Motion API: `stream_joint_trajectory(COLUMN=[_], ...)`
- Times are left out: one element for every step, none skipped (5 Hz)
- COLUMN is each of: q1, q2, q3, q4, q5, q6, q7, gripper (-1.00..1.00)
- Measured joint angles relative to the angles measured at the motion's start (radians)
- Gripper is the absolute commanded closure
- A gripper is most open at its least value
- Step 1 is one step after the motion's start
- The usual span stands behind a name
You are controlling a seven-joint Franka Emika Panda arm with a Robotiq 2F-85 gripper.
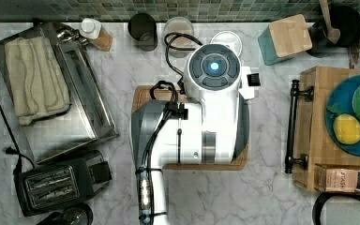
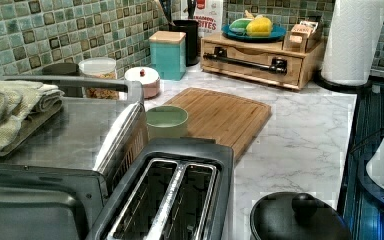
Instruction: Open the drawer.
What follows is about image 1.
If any black drawer handle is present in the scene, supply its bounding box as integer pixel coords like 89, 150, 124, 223
284, 80, 314, 174

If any cream folded towel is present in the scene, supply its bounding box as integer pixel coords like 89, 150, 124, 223
5, 37, 70, 126

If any black utensil pot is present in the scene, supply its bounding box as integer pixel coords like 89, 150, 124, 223
307, 6, 360, 57

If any brown tea box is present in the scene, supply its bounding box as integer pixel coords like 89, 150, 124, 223
318, 168, 358, 192

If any blue round plate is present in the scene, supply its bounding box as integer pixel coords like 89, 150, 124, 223
324, 75, 360, 157

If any wooden drawer cabinet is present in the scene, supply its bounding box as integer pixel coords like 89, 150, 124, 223
292, 66, 360, 192

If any chrome faucet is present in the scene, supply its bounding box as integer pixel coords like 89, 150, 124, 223
56, 26, 88, 45

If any wooden spoon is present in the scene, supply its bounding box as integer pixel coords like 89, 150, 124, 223
319, 0, 341, 44

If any dark empty cup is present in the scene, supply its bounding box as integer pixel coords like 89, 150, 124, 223
127, 13, 158, 52

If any wooden cutting board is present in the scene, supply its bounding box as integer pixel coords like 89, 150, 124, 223
131, 85, 250, 171

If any yellow toy lemon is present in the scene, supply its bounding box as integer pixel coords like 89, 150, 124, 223
333, 113, 360, 144

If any black toaster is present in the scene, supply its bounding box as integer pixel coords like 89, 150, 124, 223
16, 150, 112, 217

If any glass jar with beige contents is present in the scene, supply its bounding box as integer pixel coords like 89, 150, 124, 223
163, 17, 194, 58

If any teal canister wooden lid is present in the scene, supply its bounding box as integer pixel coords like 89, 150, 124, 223
258, 14, 312, 66

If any white cap soap bottle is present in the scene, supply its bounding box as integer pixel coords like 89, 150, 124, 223
80, 18, 113, 52

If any black toaster power cord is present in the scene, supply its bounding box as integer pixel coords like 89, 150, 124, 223
0, 61, 36, 174

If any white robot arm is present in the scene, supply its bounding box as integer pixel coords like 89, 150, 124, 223
129, 44, 253, 225

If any dark metal cup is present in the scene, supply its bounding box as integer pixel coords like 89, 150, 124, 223
36, 202, 94, 225

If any white lidded round tin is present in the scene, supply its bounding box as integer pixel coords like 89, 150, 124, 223
211, 31, 243, 56

